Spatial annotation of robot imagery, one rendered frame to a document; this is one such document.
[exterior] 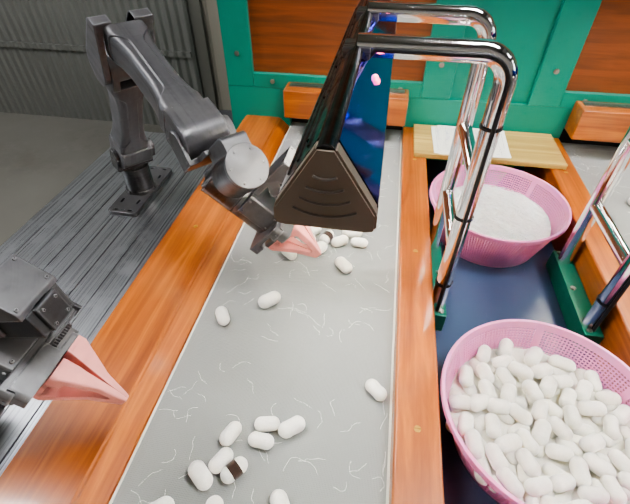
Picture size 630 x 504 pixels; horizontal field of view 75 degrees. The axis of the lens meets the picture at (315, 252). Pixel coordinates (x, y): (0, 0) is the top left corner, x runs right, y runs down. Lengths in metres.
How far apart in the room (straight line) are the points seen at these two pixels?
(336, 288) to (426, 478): 0.31
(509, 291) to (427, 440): 0.40
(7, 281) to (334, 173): 0.26
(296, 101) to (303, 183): 0.78
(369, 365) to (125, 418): 0.32
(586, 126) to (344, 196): 0.90
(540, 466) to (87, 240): 0.89
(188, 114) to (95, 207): 0.54
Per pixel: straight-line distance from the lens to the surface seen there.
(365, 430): 0.56
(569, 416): 0.65
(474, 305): 0.80
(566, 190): 1.00
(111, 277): 0.89
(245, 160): 0.52
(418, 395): 0.56
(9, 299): 0.38
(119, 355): 0.63
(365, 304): 0.67
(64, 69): 3.27
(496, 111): 0.52
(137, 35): 0.73
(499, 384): 0.64
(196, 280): 0.69
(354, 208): 0.31
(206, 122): 0.60
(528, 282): 0.88
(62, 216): 1.10
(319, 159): 0.29
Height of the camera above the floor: 1.25
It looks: 43 degrees down
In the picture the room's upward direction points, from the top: straight up
